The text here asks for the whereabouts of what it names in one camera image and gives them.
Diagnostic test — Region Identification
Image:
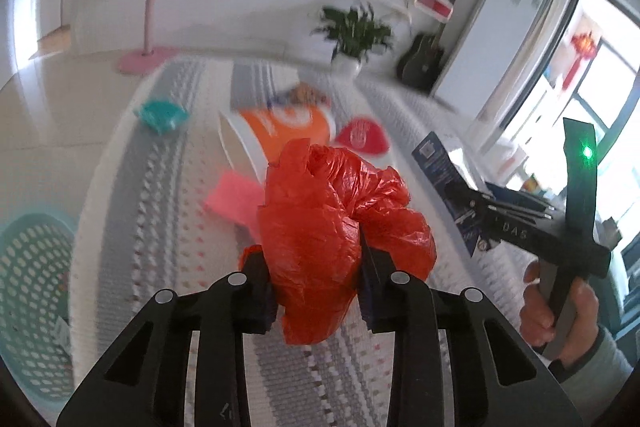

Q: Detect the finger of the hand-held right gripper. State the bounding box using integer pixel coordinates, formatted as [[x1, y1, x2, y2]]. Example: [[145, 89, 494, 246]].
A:
[[444, 183, 553, 229], [486, 183, 557, 212]]

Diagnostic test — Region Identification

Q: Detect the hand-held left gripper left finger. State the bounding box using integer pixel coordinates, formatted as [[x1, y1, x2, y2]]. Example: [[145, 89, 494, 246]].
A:
[[56, 251, 277, 427]]

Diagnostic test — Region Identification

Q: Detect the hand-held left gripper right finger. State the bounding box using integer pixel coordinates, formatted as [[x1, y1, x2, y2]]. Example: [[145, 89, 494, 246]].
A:
[[359, 232, 584, 427]]

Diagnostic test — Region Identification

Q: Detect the dark blue paper box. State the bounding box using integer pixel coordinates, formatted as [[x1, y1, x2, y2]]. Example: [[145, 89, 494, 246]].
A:
[[411, 131, 497, 259]]

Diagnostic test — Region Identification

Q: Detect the red plastic bag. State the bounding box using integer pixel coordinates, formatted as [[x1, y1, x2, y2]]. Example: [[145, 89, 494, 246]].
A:
[[239, 139, 438, 346]]

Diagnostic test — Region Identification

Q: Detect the person's right forearm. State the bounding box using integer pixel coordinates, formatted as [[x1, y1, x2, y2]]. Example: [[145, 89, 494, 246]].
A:
[[559, 326, 637, 409]]

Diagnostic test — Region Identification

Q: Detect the person's right hand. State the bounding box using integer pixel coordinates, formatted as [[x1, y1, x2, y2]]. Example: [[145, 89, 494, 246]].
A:
[[519, 259, 601, 364]]

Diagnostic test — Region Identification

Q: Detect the pink paper sheet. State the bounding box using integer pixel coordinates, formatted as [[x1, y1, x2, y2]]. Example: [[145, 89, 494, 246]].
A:
[[204, 171, 267, 244]]

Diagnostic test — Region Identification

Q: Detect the grey white woven rug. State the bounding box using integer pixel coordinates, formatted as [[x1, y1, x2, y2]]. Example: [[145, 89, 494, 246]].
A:
[[70, 56, 568, 427]]

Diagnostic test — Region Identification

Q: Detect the black guitar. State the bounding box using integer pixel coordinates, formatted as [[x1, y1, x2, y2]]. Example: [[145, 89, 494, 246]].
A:
[[397, 0, 459, 90]]

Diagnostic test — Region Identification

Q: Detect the red hanging ornament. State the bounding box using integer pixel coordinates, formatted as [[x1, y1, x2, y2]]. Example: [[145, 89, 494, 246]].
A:
[[562, 31, 599, 90]]

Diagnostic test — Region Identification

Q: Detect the orange and white paper cup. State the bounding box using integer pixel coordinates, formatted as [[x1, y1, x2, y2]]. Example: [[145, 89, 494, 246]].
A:
[[218, 103, 337, 184]]

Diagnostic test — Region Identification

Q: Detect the white cabinet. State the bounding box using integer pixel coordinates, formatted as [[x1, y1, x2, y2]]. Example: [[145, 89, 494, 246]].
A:
[[432, 0, 557, 118]]

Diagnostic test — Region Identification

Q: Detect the red white box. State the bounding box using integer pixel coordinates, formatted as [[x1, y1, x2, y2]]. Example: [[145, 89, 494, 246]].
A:
[[414, 0, 455, 22]]

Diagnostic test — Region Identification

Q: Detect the colourful snack packet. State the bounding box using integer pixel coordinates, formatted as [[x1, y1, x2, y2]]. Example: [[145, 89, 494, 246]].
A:
[[270, 82, 330, 108]]

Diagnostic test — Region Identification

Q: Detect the teal crumpled wrapper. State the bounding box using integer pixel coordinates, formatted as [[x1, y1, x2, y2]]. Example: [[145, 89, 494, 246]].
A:
[[132, 99, 190, 136]]

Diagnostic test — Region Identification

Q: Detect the green potted plant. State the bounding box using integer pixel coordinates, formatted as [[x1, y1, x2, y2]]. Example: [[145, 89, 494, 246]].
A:
[[312, 4, 396, 78]]

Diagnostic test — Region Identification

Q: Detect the teal plastic basket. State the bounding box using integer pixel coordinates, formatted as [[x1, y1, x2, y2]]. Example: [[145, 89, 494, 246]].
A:
[[0, 206, 78, 414]]

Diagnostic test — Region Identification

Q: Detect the pink coat stand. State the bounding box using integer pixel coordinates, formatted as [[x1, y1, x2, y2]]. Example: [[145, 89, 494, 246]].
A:
[[117, 0, 180, 76]]

